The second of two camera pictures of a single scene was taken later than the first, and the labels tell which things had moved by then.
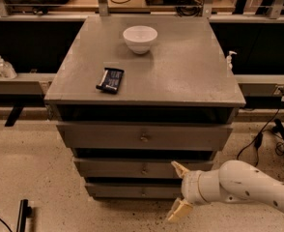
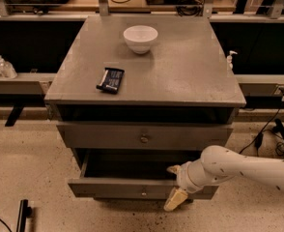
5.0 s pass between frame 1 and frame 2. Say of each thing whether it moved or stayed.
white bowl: stayed
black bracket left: stayed
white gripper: moved
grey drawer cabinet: stayed
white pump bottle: stayed
